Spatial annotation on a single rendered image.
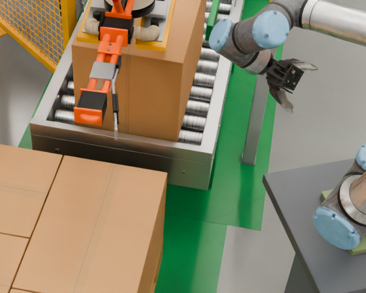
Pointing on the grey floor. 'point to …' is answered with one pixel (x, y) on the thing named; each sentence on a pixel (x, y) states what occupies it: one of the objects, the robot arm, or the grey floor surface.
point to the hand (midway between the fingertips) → (304, 90)
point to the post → (256, 118)
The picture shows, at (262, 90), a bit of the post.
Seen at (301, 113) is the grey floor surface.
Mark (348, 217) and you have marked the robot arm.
